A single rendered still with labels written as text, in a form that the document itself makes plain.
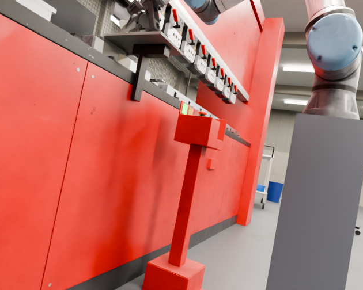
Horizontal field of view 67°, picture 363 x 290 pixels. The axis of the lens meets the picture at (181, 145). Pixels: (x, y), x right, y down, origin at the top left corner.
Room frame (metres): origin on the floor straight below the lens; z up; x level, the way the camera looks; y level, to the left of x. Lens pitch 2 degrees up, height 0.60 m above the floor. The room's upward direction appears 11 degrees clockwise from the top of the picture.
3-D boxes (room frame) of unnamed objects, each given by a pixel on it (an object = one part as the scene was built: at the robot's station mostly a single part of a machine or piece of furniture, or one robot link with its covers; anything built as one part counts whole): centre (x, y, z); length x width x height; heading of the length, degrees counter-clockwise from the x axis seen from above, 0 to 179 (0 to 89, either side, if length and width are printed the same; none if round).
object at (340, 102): (0.80, -0.41, 0.82); 0.15 x 0.15 x 0.10
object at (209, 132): (1.25, -0.08, 0.75); 0.20 x 0.16 x 0.18; 154
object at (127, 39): (1.05, 0.22, 1.00); 0.26 x 0.18 x 0.01; 64
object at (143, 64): (1.03, 0.18, 0.88); 0.14 x 0.04 x 0.22; 64
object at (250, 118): (3.23, -0.50, 1.15); 0.85 x 0.25 x 2.30; 64
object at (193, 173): (1.25, -0.08, 0.39); 0.06 x 0.06 x 0.54; 64
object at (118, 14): (1.11, 0.35, 1.13); 0.10 x 0.02 x 0.10; 154
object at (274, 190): (6.17, -2.24, 0.23); 0.39 x 0.36 x 0.46; 157
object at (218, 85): (2.17, -0.17, 1.26); 0.15 x 0.09 x 0.17; 154
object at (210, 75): (1.99, -0.09, 1.26); 0.15 x 0.09 x 0.17; 154
